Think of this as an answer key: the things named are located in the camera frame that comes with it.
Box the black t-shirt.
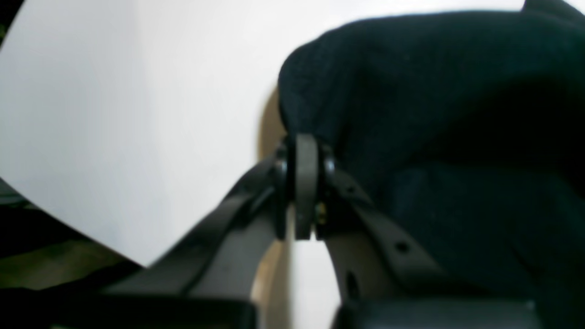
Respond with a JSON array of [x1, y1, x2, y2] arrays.
[[278, 0, 585, 329]]

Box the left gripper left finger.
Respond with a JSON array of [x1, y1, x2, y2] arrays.
[[105, 145, 290, 300]]

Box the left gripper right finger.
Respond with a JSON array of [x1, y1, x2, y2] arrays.
[[294, 134, 483, 302]]

